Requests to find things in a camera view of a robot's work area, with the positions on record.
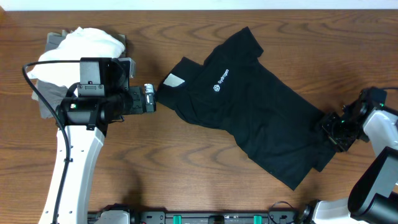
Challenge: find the olive folded garment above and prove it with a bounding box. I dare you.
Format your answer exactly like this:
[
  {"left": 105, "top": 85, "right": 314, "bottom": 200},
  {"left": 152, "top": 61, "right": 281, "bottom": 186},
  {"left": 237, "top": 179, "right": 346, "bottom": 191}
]
[{"left": 30, "top": 29, "right": 127, "bottom": 102}]

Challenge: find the black t-shirt with logo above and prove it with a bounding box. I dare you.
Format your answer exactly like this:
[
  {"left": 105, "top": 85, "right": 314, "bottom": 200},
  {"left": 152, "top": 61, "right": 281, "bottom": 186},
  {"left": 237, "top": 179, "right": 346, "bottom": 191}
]
[{"left": 157, "top": 27, "right": 335, "bottom": 189}]

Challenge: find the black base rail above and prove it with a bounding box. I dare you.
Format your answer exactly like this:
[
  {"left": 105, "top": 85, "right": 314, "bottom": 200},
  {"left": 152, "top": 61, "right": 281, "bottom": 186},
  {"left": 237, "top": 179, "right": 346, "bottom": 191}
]
[{"left": 86, "top": 203, "right": 308, "bottom": 224}]

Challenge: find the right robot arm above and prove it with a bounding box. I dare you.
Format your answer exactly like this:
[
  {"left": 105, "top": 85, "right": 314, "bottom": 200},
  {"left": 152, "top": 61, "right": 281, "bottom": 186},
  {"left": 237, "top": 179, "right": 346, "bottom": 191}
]
[{"left": 295, "top": 86, "right": 397, "bottom": 223}]

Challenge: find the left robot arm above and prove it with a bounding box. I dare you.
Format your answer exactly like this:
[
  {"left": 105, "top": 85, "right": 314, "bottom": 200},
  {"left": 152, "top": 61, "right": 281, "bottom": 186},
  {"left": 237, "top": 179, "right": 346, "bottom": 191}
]
[{"left": 39, "top": 58, "right": 156, "bottom": 223}]

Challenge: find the grey folded garment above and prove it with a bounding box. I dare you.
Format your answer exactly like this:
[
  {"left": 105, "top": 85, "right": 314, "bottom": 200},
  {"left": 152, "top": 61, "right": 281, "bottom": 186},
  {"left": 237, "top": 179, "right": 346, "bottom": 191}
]
[{"left": 36, "top": 80, "right": 68, "bottom": 119}]

